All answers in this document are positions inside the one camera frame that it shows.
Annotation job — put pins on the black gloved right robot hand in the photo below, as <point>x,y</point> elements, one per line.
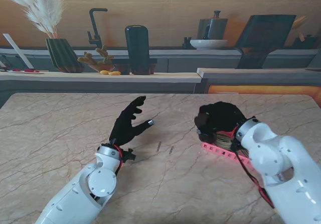
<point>223,118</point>

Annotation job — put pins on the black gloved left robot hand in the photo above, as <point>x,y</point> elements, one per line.
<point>125,128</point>

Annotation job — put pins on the beige woven belt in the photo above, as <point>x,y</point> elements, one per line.
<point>224,139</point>

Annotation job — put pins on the dark brown woven belt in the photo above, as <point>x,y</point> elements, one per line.
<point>201,122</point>

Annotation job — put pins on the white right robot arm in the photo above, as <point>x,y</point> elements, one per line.
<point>283,166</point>

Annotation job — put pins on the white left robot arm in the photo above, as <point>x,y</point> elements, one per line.
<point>72,196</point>

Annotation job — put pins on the pink plastic storage basket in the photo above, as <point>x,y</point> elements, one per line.
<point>220,152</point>

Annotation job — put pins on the grey kitchen counter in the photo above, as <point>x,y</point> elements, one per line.
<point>100,83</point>

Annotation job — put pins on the orange fruit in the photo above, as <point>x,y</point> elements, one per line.
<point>114,73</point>

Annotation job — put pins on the yellow and tan toy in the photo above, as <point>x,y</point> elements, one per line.
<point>104,72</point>

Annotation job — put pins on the white ceramic bowl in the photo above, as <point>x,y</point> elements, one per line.
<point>208,44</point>

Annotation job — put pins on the yellow brown cactus plant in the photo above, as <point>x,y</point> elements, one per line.
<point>87,58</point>

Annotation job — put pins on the dark blue rounded container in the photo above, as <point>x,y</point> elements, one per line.
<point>137,48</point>

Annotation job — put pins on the small black holder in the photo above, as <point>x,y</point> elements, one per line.
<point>187,43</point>

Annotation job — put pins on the grey lidded jar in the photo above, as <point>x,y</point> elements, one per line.
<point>213,28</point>

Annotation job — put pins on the dark angled range hood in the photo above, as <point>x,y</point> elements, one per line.
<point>264,33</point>

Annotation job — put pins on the dark ribbed vase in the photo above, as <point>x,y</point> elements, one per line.
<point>62,55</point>

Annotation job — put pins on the black kitchen faucet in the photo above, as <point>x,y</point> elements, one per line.
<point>93,23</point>

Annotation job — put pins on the dark utensil holder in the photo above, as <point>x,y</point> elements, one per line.
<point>306,43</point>

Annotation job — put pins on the plate with red slices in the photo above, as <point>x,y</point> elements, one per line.
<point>28,70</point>

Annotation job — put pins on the yellow kitchen utensil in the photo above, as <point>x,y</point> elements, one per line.
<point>299,23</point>

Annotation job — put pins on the white leaning board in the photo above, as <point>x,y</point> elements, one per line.
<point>17,50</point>

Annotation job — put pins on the white pampas grass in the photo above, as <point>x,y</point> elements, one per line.
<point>42,15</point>

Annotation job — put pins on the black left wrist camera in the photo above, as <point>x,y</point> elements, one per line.
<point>128,155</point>

